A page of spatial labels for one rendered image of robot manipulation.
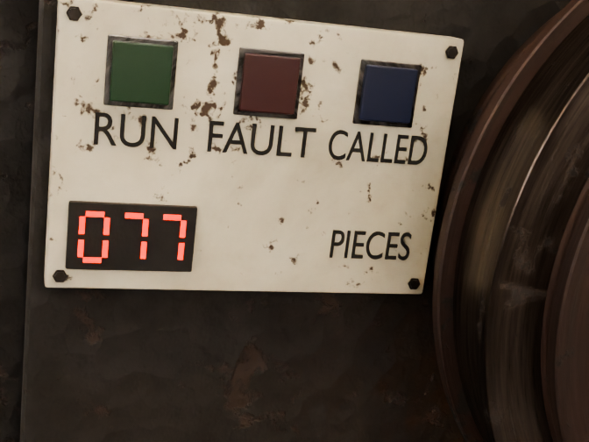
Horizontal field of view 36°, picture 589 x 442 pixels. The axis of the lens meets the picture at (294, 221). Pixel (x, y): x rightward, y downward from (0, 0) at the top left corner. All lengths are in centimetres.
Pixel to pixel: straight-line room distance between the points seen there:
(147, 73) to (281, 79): 8
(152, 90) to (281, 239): 13
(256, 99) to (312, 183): 7
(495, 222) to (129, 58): 24
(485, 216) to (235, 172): 16
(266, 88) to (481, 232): 16
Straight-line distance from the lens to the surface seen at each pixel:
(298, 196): 60
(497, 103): 56
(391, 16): 62
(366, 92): 59
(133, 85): 56
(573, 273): 52
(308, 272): 62
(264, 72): 57
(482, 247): 55
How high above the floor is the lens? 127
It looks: 15 degrees down
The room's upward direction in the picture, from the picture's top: 7 degrees clockwise
